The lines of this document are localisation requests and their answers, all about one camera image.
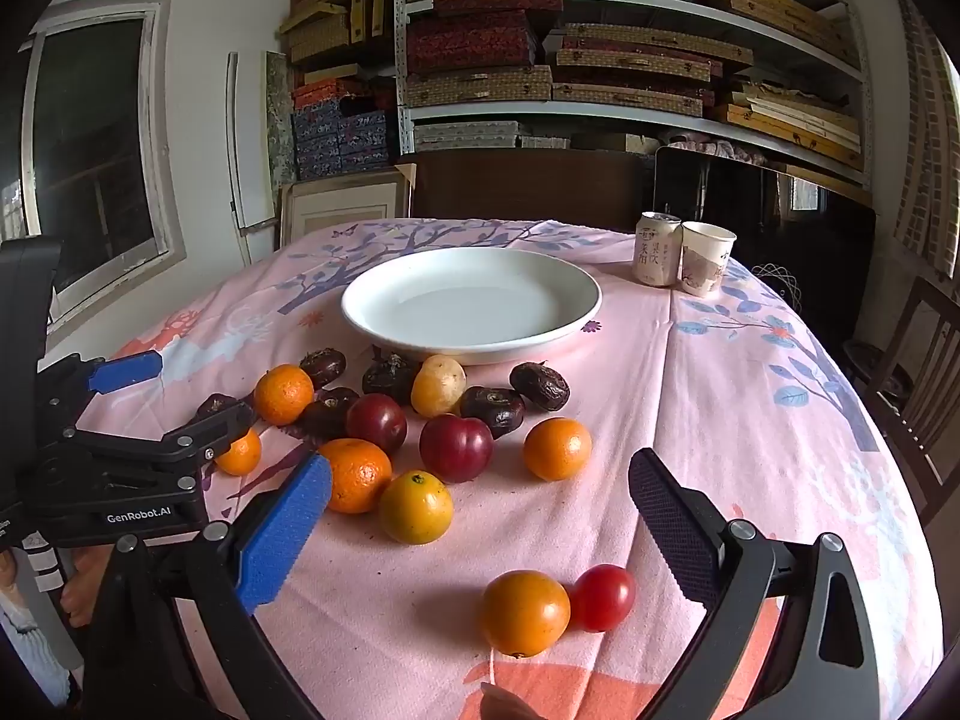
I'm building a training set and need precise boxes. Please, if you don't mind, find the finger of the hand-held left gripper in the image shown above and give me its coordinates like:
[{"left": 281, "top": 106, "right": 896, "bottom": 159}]
[
  {"left": 34, "top": 351, "right": 164, "bottom": 428},
  {"left": 64, "top": 399, "right": 257, "bottom": 466}
]

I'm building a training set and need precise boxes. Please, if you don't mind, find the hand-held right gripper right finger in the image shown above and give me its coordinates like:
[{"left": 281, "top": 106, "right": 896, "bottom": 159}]
[{"left": 628, "top": 448, "right": 882, "bottom": 720}]

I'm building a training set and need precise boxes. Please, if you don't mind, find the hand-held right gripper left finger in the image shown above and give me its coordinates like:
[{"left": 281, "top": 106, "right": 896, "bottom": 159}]
[{"left": 79, "top": 452, "right": 335, "bottom": 720}]

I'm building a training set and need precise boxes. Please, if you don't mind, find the small orange mandarin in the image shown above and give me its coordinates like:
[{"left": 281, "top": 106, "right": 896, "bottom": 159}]
[{"left": 214, "top": 426, "right": 263, "bottom": 477}]

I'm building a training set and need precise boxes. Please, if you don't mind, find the red cherry tomato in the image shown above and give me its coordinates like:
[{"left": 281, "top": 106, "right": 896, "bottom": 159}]
[{"left": 568, "top": 564, "right": 637, "bottom": 632}]

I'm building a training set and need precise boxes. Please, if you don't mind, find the large orange mandarin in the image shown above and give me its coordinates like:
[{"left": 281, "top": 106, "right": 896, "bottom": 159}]
[{"left": 319, "top": 438, "right": 394, "bottom": 515}]

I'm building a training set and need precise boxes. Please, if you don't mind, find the yellow citrus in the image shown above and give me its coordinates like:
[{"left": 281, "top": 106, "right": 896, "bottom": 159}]
[{"left": 378, "top": 469, "right": 455, "bottom": 545}]

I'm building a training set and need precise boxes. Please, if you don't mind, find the orange tomato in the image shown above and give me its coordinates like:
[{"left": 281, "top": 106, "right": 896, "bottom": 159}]
[{"left": 481, "top": 570, "right": 572, "bottom": 659}]

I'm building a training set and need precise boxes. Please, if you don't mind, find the orange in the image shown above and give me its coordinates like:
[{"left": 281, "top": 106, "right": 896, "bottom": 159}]
[{"left": 410, "top": 354, "right": 468, "bottom": 419}]

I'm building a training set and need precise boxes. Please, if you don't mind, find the white ceramic plate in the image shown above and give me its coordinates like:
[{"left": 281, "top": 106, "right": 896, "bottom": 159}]
[{"left": 341, "top": 247, "right": 603, "bottom": 366}]

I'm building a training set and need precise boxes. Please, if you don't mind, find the person's left forearm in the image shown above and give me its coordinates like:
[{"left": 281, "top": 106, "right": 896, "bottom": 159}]
[{"left": 0, "top": 592, "right": 82, "bottom": 706}]

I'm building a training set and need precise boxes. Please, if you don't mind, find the person's left hand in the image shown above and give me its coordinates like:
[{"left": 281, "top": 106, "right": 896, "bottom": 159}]
[{"left": 58, "top": 544, "right": 113, "bottom": 629}]

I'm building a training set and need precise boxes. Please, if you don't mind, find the white framed window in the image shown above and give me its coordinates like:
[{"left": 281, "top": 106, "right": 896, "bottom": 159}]
[{"left": 0, "top": 0, "right": 188, "bottom": 323}]

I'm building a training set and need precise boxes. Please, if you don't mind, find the white leaning board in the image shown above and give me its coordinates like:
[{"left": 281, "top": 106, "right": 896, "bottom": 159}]
[{"left": 226, "top": 51, "right": 282, "bottom": 267}]

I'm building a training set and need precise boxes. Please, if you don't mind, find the white paper cup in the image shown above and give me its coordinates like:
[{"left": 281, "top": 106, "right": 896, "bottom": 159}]
[{"left": 679, "top": 221, "right": 737, "bottom": 296}]

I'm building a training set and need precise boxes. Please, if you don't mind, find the dark wooden chair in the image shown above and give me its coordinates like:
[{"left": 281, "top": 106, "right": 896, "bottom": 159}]
[{"left": 844, "top": 274, "right": 960, "bottom": 533}]

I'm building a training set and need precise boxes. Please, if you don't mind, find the beige drink can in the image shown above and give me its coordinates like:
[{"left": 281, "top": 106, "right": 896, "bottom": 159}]
[{"left": 634, "top": 211, "right": 683, "bottom": 287}]

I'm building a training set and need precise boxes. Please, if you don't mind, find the mottled leaning panel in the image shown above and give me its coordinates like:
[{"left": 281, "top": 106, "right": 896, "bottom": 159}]
[{"left": 264, "top": 51, "right": 298, "bottom": 188}]

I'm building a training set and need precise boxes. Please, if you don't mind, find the stack of blue patterned boxes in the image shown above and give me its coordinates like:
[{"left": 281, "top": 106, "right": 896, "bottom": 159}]
[{"left": 292, "top": 101, "right": 395, "bottom": 181}]

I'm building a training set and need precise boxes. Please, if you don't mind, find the black glossy cabinet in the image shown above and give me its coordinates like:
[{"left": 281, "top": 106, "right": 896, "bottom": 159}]
[{"left": 652, "top": 146, "right": 878, "bottom": 346}]

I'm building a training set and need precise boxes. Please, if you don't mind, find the stack of orange patterned boxes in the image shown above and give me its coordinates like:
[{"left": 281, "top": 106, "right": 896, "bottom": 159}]
[{"left": 291, "top": 77, "right": 395, "bottom": 110}]

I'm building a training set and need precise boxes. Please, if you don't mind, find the brown wooden board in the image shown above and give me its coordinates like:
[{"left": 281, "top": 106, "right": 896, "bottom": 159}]
[{"left": 411, "top": 150, "right": 653, "bottom": 233}]

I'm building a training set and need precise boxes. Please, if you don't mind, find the stack of grey patterned boxes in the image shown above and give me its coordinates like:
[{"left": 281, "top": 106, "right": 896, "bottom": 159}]
[{"left": 414, "top": 120, "right": 631, "bottom": 151}]

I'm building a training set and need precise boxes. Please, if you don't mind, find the pink folded cloth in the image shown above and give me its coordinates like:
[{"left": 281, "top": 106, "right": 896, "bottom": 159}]
[{"left": 667, "top": 131, "right": 766, "bottom": 166}]

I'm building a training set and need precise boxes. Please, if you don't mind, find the stack of tan woven boxes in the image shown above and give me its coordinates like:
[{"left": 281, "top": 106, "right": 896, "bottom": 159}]
[{"left": 405, "top": 22, "right": 755, "bottom": 117}]

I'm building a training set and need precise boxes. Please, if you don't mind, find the stack of yellow wooden boxes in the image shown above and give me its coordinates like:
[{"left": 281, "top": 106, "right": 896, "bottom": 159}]
[{"left": 694, "top": 0, "right": 865, "bottom": 170}]

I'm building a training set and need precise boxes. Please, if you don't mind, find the stack of dark red boxes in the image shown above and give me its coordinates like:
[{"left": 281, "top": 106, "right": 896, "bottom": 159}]
[{"left": 407, "top": 0, "right": 565, "bottom": 77}]

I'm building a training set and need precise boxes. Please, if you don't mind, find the brick patterned curtain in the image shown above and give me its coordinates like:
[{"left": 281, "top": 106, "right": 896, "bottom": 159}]
[{"left": 896, "top": 0, "right": 960, "bottom": 278}]

